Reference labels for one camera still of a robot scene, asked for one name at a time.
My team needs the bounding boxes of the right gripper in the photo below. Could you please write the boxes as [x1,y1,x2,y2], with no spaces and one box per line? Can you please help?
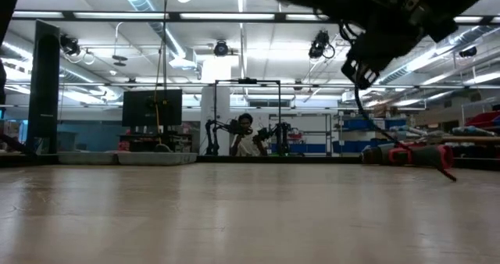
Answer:
[341,5,427,91]

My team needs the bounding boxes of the thin black cord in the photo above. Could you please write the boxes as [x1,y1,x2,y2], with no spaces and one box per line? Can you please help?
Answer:
[353,83,457,182]

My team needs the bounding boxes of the shelf with blue bins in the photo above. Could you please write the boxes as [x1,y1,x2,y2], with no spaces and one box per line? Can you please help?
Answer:
[330,111,409,155]

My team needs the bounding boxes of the person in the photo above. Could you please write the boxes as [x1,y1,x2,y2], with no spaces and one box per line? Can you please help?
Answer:
[230,112,270,157]

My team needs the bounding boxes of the grey tool kit case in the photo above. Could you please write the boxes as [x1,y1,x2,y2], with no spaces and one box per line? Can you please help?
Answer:
[58,150,198,166]

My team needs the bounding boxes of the black monitor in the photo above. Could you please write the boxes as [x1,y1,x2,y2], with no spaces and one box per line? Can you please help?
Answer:
[121,88,184,127]

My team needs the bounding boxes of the red cordless drill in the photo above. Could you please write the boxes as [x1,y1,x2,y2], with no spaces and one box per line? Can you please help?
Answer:
[359,141,455,170]

